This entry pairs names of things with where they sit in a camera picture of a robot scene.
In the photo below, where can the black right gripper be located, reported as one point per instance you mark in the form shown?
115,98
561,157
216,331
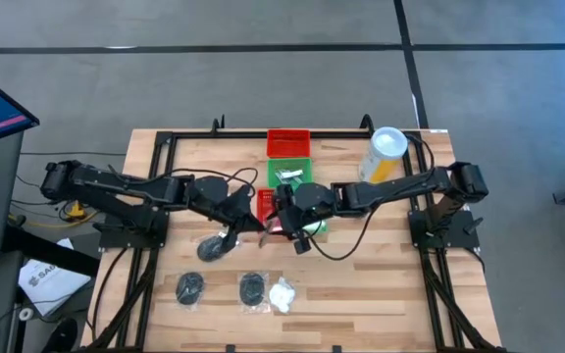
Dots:
287,216

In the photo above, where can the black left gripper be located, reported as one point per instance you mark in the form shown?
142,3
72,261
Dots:
241,206

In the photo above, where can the small silver packet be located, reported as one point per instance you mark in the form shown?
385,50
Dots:
266,238
282,179
293,173

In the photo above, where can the white cotton balls bag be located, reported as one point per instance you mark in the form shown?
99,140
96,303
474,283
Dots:
282,295
314,226

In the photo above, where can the black hair net bag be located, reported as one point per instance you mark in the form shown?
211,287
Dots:
189,288
252,289
210,249

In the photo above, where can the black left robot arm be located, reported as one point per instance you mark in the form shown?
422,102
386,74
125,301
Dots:
116,188

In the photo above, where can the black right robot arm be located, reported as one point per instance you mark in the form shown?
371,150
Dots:
395,188

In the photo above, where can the red plastic basket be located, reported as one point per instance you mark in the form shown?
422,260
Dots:
264,206
288,143

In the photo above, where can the black table clamp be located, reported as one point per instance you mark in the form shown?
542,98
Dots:
367,122
220,125

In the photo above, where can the white yellow wipes canister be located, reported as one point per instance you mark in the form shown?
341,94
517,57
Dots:
383,157

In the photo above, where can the white printed booklet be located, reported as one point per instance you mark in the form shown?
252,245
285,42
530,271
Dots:
49,284

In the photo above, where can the black rounded object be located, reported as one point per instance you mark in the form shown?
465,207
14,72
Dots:
62,336

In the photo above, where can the white tape roll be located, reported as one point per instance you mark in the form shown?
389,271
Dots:
26,314

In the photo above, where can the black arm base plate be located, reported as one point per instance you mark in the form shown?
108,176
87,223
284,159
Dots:
130,237
451,239

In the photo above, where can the black desk frame bar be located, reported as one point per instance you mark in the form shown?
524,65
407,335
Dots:
52,250

